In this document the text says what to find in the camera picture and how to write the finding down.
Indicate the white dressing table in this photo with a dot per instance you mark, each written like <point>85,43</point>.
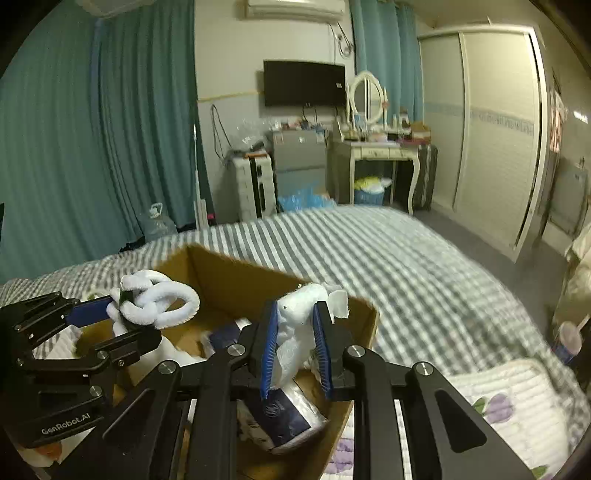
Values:
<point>349,161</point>

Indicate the white oval vanity mirror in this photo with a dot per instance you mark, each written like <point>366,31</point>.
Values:
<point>367,101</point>

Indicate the teal curtain left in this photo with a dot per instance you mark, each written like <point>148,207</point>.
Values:
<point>99,121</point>

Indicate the white twisted towel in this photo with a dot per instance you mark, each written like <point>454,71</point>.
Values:
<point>148,298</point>

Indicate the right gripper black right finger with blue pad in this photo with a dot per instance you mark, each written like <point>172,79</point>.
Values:
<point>407,415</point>

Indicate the white air conditioner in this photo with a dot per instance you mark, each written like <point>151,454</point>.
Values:
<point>325,11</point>

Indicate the white suitcase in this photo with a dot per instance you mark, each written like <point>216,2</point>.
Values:
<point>255,192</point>

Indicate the clear water jug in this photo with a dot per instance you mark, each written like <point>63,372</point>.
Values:
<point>155,223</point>

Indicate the blue plastic bag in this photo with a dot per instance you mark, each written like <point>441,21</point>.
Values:
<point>304,199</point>

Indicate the grey mini fridge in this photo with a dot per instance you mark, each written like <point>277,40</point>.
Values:
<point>300,161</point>

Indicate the grey checked bed sheet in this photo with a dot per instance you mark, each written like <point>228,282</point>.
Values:
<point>435,303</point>

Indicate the white louvred wardrobe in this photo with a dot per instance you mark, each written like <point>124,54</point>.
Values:
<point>485,99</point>

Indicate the black wall television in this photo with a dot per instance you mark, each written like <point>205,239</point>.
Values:
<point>303,84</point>

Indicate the teal curtain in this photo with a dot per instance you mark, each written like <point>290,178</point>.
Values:
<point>387,46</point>
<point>99,121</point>

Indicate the navy white tissue pack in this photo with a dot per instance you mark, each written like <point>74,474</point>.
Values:
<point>286,418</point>

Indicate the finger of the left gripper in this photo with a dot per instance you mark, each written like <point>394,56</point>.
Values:
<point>128,348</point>
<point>27,324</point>

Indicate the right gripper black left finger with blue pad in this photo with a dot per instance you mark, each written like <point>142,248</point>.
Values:
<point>198,410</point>

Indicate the brown cardboard box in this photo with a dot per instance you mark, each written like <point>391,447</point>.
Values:
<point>233,294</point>

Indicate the purple drink cup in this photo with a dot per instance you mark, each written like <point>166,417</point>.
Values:
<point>572,343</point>

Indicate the dark suitcase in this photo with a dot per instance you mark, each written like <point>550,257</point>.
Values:
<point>424,191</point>

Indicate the white jacket on chair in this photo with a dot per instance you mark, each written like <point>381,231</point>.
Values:
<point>574,302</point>

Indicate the white floral quilt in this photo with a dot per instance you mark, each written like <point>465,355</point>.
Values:
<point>518,402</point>

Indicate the teal curtain right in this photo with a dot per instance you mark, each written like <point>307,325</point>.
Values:
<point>387,46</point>

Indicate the white lace cloth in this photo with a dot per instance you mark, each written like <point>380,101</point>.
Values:
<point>298,322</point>

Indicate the grey washing machine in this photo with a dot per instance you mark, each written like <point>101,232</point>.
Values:
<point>568,205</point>

